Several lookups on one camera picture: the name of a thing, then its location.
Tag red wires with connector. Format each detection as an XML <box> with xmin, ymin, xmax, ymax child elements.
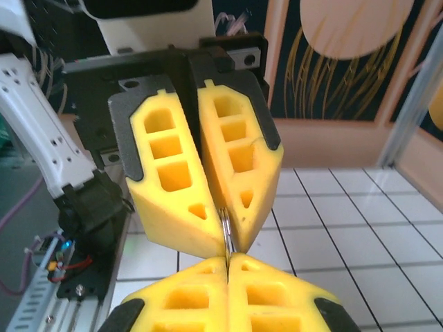
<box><xmin>48</xmin><ymin>254</ymin><xmax>95</xmax><ymax>278</ymax></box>

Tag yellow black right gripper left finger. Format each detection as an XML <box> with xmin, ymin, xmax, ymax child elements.
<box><xmin>98</xmin><ymin>256</ymin><xmax>230</xmax><ymax>332</ymax></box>

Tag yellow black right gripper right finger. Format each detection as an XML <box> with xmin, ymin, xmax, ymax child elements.
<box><xmin>228</xmin><ymin>252</ymin><xmax>361</xmax><ymax>332</ymax></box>

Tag grey slotted cable duct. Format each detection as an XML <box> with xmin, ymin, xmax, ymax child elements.
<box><xmin>5</xmin><ymin>238</ymin><xmax>67</xmax><ymax>332</ymax></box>

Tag aluminium corner post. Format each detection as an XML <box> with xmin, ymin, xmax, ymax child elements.
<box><xmin>378</xmin><ymin>24</ymin><xmax>443</xmax><ymax>167</ymax></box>

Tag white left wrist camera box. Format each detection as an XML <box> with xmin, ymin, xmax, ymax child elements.
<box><xmin>82</xmin><ymin>0</ymin><xmax>213</xmax><ymax>57</ymax></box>

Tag small circuit board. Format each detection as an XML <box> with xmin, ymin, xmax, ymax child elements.
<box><xmin>36</xmin><ymin>234</ymin><xmax>76</xmax><ymax>277</ymax></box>

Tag aluminium mounting rail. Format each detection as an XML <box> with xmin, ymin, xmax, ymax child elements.
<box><xmin>44</xmin><ymin>207</ymin><xmax>133</xmax><ymax>332</ymax></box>

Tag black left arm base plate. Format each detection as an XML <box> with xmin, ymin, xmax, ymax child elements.
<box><xmin>56</xmin><ymin>254</ymin><xmax>118</xmax><ymax>301</ymax></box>

